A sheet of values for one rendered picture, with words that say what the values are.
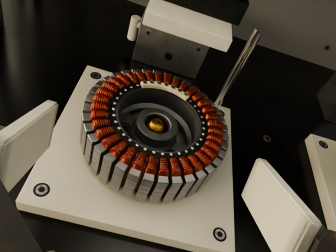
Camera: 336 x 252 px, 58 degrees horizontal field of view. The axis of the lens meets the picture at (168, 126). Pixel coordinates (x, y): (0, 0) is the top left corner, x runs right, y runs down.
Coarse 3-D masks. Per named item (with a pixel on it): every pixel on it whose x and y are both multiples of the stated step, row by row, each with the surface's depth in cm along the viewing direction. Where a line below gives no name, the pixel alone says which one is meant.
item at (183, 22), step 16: (160, 0) 21; (176, 0) 21; (192, 0) 21; (208, 0) 20; (224, 0) 20; (240, 0) 20; (144, 16) 20; (160, 16) 19; (176, 16) 20; (192, 16) 21; (208, 16) 21; (224, 16) 21; (240, 16) 21; (176, 32) 20; (192, 32) 20; (208, 32) 20; (224, 32) 20; (224, 48) 20
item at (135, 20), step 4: (132, 16) 32; (136, 16) 32; (132, 20) 32; (136, 20) 31; (140, 20) 32; (132, 24) 32; (136, 24) 32; (132, 28) 32; (136, 28) 32; (128, 32) 33; (132, 32) 32; (136, 32) 33; (128, 36) 33; (132, 36) 33; (136, 36) 33; (128, 40) 33; (132, 40) 33
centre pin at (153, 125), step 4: (148, 120) 24; (152, 120) 23; (156, 120) 23; (160, 120) 23; (148, 124) 23; (152, 124) 23; (156, 124) 23; (160, 124) 23; (148, 128) 23; (152, 128) 23; (156, 128) 23; (160, 128) 23; (164, 128) 24; (156, 132) 23; (160, 132) 23; (164, 132) 24
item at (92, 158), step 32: (96, 96) 22; (128, 96) 24; (160, 96) 25; (192, 96) 25; (96, 128) 20; (128, 128) 24; (192, 128) 25; (224, 128) 24; (96, 160) 20; (128, 160) 19; (160, 160) 20; (192, 160) 20; (128, 192) 20; (160, 192) 20; (192, 192) 22
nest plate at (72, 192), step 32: (64, 128) 24; (64, 160) 22; (224, 160) 26; (32, 192) 20; (64, 192) 20; (96, 192) 21; (224, 192) 24; (96, 224) 20; (128, 224) 20; (160, 224) 21; (192, 224) 21; (224, 224) 22
